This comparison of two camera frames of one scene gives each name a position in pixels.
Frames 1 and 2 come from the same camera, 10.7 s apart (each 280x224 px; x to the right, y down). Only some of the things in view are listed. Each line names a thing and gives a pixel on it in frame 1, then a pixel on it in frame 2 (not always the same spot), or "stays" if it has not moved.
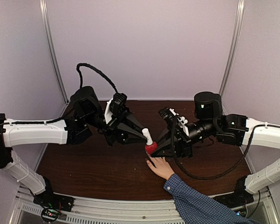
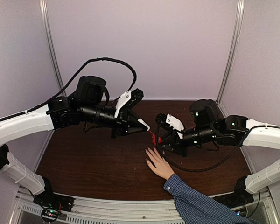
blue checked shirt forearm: x=195 y=208 stays
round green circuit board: x=49 y=215 stays
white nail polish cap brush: x=145 y=132 → x=140 y=120
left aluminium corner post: x=52 y=53 stays
